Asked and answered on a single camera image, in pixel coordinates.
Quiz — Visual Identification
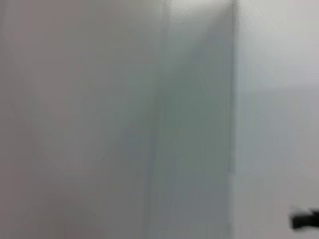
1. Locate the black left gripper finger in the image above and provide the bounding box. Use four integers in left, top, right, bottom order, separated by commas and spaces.
290, 207, 319, 230

